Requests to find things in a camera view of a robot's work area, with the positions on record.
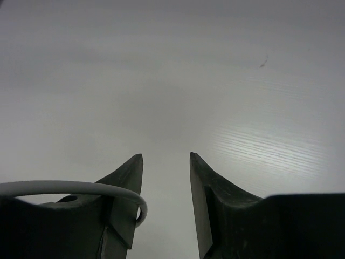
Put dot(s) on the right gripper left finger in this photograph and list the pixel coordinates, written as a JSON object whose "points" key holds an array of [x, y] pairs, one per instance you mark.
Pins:
{"points": [[103, 215]]}

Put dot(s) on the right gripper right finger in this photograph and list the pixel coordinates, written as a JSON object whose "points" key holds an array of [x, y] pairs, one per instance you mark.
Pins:
{"points": [[213, 196]]}

